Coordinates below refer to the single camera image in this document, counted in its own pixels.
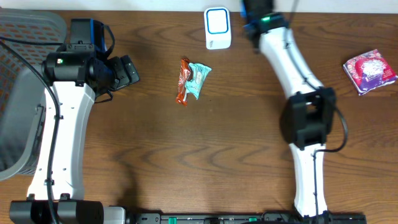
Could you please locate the white barcode scanner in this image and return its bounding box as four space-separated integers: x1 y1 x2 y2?
203 7 232 50

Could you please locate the purple Carefree pad package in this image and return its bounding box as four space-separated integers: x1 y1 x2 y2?
343 49 397 95

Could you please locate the teal wipes packet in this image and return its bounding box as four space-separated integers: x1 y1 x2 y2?
185 63 212 99

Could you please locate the red snack wrapper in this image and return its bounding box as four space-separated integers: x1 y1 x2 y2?
175 58 192 106

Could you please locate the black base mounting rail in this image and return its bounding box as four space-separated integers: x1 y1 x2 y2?
127 211 367 224

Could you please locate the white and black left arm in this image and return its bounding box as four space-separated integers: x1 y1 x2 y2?
9 19 139 223

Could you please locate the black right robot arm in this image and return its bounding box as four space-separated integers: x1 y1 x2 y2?
241 0 348 223

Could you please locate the grey plastic mesh basket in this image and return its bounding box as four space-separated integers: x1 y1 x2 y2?
1 9 67 180

